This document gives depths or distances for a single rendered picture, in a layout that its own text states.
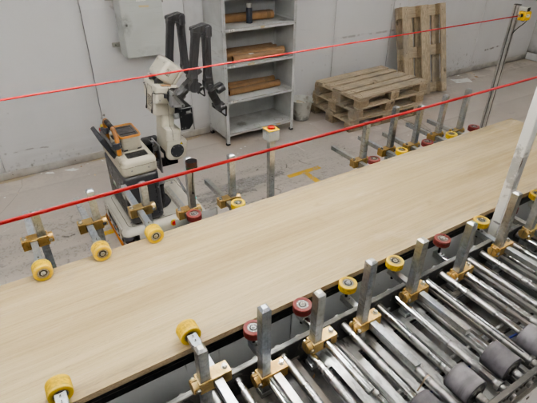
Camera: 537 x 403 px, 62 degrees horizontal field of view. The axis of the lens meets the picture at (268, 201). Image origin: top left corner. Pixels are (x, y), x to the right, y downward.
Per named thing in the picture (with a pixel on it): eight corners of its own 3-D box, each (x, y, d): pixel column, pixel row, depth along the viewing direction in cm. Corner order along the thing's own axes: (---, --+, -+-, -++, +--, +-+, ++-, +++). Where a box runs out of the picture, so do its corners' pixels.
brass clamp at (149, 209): (128, 213, 232) (126, 205, 230) (153, 206, 238) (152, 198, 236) (132, 220, 228) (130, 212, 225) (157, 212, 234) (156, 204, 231)
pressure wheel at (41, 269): (34, 257, 191) (53, 259, 197) (28, 273, 193) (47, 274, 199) (36, 265, 187) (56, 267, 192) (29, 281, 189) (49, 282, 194)
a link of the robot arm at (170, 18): (162, 9, 321) (167, 12, 313) (180, 10, 328) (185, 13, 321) (161, 73, 342) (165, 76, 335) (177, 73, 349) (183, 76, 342)
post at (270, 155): (265, 205, 281) (265, 138, 256) (272, 202, 283) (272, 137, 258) (268, 208, 277) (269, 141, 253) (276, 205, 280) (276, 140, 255)
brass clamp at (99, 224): (77, 229, 221) (75, 221, 218) (105, 221, 227) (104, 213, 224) (81, 235, 217) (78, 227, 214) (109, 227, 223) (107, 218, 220)
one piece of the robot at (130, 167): (133, 240, 335) (113, 137, 290) (113, 205, 374) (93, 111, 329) (176, 226, 350) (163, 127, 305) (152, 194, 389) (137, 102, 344)
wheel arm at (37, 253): (22, 217, 228) (20, 210, 226) (29, 214, 230) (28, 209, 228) (38, 273, 192) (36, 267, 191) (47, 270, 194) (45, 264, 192)
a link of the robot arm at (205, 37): (197, 23, 295) (204, 26, 287) (205, 22, 298) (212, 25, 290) (200, 87, 318) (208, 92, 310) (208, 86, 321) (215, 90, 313)
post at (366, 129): (355, 184, 318) (363, 120, 291) (359, 182, 319) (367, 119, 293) (358, 185, 315) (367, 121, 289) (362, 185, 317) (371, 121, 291)
